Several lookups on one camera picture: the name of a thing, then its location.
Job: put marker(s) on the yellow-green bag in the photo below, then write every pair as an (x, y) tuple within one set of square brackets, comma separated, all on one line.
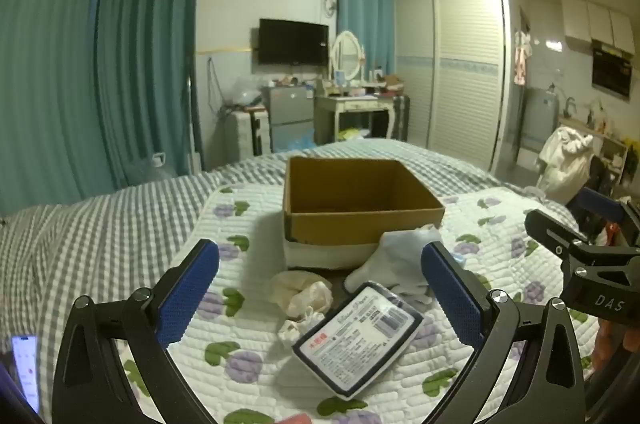
[(350, 134)]

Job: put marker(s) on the grey mini fridge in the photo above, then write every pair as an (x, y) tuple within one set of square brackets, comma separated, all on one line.
[(290, 113)]

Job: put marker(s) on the white dressing table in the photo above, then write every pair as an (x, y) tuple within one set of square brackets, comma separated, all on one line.
[(350, 103)]

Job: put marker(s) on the teal curtain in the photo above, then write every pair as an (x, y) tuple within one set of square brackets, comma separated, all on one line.
[(372, 13), (45, 78), (150, 53)]

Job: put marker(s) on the white louvered wardrobe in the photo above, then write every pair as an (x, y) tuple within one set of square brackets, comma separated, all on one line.
[(465, 78)]

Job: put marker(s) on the white floral quilted blanket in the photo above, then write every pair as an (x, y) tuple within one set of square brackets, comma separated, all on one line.
[(280, 384)]

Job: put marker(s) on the person's right hand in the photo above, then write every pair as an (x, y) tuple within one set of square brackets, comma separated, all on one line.
[(607, 346)]

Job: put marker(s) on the smartphone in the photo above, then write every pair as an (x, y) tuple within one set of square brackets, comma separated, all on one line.
[(26, 369)]

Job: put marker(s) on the blue plastic bag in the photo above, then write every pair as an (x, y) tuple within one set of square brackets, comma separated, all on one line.
[(302, 139)]

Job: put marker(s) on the cream cloth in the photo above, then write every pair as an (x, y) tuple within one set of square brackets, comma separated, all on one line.
[(300, 291)]

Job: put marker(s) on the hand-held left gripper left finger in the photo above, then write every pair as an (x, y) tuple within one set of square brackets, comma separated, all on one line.
[(190, 294)]

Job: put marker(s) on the grey washing machine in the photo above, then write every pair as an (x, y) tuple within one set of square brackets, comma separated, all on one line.
[(542, 116)]

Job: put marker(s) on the clear plastic water jug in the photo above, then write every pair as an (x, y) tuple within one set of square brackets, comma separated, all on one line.
[(150, 171)]

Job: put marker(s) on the dark ribbed suitcase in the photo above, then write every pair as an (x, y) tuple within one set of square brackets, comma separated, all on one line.
[(400, 118)]

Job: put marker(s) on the cream garment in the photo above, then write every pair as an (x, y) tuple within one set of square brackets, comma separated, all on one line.
[(565, 168)]

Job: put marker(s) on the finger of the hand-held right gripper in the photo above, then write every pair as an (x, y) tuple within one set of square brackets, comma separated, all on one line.
[(550, 231), (597, 204)]

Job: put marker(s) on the brown cardboard box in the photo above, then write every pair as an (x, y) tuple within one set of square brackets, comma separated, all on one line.
[(350, 229)]

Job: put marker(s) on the wooden shelf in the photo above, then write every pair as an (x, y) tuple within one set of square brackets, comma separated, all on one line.
[(607, 143)]

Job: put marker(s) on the white oval mirror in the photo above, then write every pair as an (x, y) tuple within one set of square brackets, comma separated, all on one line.
[(347, 53)]

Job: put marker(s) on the white wall cabinets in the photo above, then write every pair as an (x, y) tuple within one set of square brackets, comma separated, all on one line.
[(595, 21)]

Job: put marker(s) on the black wall television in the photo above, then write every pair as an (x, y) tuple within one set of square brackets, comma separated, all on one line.
[(292, 41)]

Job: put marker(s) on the clear plastic bag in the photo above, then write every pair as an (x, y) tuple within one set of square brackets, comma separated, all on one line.
[(247, 91)]

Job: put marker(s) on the dark blue tissue packet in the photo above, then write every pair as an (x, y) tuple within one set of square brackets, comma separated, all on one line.
[(355, 344)]

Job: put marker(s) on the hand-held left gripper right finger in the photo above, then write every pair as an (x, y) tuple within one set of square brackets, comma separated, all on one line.
[(452, 299)]

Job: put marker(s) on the pink hanging garment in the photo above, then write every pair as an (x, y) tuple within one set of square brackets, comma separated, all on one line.
[(521, 58)]

